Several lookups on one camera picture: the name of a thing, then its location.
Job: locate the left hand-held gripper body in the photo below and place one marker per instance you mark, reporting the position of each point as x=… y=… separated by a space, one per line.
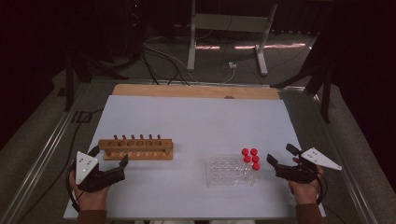
x=86 y=165

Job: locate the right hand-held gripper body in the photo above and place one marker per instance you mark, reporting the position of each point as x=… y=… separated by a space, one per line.
x=320 y=158

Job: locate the wooden test tube rack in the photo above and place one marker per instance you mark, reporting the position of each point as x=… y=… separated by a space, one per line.
x=165 y=143

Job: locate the clear plastic tube rack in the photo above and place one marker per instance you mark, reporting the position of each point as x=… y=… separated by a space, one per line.
x=224 y=174

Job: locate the person's left hand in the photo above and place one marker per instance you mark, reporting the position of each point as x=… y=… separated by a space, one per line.
x=93 y=199

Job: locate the person's right hand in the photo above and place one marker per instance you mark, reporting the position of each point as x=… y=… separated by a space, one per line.
x=303 y=193

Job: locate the black tripod stand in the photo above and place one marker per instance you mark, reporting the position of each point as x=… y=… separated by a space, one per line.
x=70 y=77
x=325 y=93

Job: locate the white paper sheet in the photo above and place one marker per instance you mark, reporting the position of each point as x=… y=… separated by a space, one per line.
x=186 y=124

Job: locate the white power adapter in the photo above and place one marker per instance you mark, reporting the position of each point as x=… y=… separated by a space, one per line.
x=232 y=65

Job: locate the grey metal stand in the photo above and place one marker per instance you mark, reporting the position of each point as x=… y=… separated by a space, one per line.
x=229 y=22

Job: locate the metal frame rail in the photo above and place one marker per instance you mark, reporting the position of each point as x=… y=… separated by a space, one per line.
x=46 y=149
x=342 y=155

